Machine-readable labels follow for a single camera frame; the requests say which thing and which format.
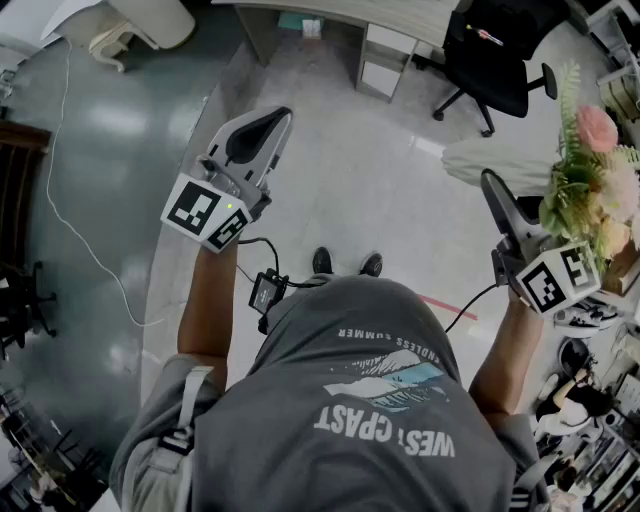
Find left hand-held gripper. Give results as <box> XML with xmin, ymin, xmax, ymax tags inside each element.
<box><xmin>159</xmin><ymin>105</ymin><xmax>295</xmax><ymax>254</ymax></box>

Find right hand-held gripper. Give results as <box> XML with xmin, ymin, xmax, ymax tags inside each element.
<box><xmin>480</xmin><ymin>168</ymin><xmax>602</xmax><ymax>316</ymax></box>

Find pink flowers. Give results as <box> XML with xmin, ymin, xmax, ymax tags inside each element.
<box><xmin>441</xmin><ymin>59</ymin><xmax>640</xmax><ymax>262</ymax></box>

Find person's left forearm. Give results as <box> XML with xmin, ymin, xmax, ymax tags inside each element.
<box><xmin>177</xmin><ymin>243</ymin><xmax>242</xmax><ymax>359</ymax></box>

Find person's right forearm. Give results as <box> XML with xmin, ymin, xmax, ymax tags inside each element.
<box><xmin>468</xmin><ymin>293</ymin><xmax>546</xmax><ymax>417</ymax></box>

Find grey wooden desk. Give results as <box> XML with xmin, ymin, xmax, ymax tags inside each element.
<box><xmin>210</xmin><ymin>0</ymin><xmax>462</xmax><ymax>105</ymax></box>

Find white office desk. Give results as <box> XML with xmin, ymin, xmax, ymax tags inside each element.
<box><xmin>584</xmin><ymin>0</ymin><xmax>640</xmax><ymax>126</ymax></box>

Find red floor tape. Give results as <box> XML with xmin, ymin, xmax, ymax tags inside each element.
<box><xmin>417</xmin><ymin>294</ymin><xmax>479</xmax><ymax>322</ymax></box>

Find black office chair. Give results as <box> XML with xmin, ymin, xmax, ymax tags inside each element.
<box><xmin>412</xmin><ymin>0</ymin><xmax>572</xmax><ymax>137</ymax></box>

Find brown cardboard box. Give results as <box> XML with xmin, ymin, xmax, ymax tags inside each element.
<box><xmin>599</xmin><ymin>238</ymin><xmax>640</xmax><ymax>297</ymax></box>

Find white and black sneaker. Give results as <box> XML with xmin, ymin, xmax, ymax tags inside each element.
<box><xmin>552</xmin><ymin>298</ymin><xmax>626</xmax><ymax>339</ymax></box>

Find person's black right shoe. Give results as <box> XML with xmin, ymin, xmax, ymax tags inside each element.
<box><xmin>359</xmin><ymin>252</ymin><xmax>385</xmax><ymax>278</ymax></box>

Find person's black shoe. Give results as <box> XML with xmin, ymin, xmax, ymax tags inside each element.
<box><xmin>310</xmin><ymin>246</ymin><xmax>334</xmax><ymax>276</ymax></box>
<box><xmin>359</xmin><ymin>252</ymin><xmax>385</xmax><ymax>278</ymax></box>

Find person's black left shoe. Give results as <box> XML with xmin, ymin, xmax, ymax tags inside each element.
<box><xmin>310</xmin><ymin>246</ymin><xmax>334</xmax><ymax>276</ymax></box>

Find black waist device box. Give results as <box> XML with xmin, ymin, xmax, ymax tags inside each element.
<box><xmin>248</xmin><ymin>268</ymin><xmax>290</xmax><ymax>317</ymax></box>

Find red and yellow pen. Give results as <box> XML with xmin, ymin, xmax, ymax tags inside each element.
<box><xmin>464</xmin><ymin>23</ymin><xmax>505</xmax><ymax>47</ymax></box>

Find dark wooden cabinet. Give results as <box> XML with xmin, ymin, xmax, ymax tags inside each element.
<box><xmin>0</xmin><ymin>122</ymin><xmax>54</xmax><ymax>281</ymax></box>

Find person's grey printed t-shirt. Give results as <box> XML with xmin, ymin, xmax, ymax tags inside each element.
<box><xmin>109</xmin><ymin>273</ymin><xmax>551</xmax><ymax>512</ymax></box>

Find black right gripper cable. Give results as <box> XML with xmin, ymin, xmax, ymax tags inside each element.
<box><xmin>443</xmin><ymin>282</ymin><xmax>509</xmax><ymax>335</ymax></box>

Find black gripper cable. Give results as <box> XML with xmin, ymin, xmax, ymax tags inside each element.
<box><xmin>443</xmin><ymin>282</ymin><xmax>509</xmax><ymax>335</ymax></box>
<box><xmin>237</xmin><ymin>236</ymin><xmax>281</xmax><ymax>281</ymax></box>

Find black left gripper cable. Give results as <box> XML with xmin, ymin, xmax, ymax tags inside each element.
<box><xmin>237</xmin><ymin>236</ymin><xmax>281</xmax><ymax>281</ymax></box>

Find white floor cable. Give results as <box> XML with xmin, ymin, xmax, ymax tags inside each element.
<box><xmin>45</xmin><ymin>37</ymin><xmax>169</xmax><ymax>329</ymax></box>

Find grey left harness strap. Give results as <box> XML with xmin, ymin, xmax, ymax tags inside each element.
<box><xmin>149</xmin><ymin>364</ymin><xmax>216</xmax><ymax>512</ymax></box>

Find grey harness strap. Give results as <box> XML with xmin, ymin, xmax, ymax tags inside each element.
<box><xmin>149</xmin><ymin>364</ymin><xmax>216</xmax><ymax>512</ymax></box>
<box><xmin>509</xmin><ymin>457</ymin><xmax>551</xmax><ymax>512</ymax></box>

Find grey right harness strap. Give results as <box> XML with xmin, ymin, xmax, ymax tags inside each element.
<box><xmin>509</xmin><ymin>457</ymin><xmax>551</xmax><ymax>512</ymax></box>

